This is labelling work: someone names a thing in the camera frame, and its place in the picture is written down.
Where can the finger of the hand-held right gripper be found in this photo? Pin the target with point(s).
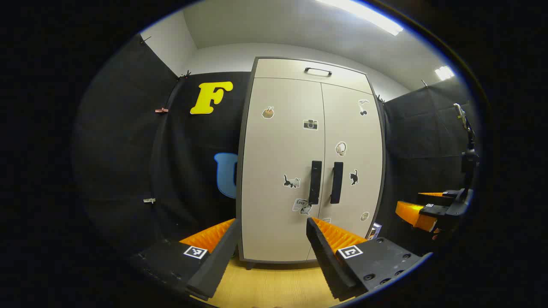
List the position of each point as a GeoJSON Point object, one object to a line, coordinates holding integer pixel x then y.
{"type": "Point", "coordinates": [434, 211]}
{"type": "Point", "coordinates": [449, 194]}

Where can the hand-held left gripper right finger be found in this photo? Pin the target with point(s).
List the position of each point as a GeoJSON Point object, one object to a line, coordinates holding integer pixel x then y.
{"type": "Point", "coordinates": [327, 265]}

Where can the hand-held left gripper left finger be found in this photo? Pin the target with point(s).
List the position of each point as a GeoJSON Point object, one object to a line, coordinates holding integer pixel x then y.
{"type": "Point", "coordinates": [218, 265]}

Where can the grey double-door shoe cabinet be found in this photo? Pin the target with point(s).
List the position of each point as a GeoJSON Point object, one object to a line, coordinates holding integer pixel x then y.
{"type": "Point", "coordinates": [239, 179]}

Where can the grey cabinet door headphone sticker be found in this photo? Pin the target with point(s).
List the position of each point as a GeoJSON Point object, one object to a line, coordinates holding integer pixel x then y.
{"type": "Point", "coordinates": [359, 137]}

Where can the grey cabinet door camera sticker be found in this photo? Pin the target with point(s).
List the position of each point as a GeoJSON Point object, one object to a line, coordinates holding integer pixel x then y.
{"type": "Point", "coordinates": [274, 149]}

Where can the grey cabinet drawer front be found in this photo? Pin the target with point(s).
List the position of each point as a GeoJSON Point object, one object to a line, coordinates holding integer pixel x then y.
{"type": "Point", "coordinates": [278, 68]}

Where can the small printed box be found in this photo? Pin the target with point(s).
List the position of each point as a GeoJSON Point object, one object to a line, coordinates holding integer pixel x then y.
{"type": "Point", "coordinates": [374, 231]}

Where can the small ceiling light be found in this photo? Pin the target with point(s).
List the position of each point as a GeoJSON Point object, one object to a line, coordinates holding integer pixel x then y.
{"type": "Point", "coordinates": [444, 72]}

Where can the black backdrop cloth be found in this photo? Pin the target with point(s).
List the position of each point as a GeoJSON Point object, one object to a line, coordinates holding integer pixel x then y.
{"type": "Point", "coordinates": [128, 149]}

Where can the black clip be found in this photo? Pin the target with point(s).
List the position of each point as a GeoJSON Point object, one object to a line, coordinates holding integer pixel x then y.
{"type": "Point", "coordinates": [185, 75]}

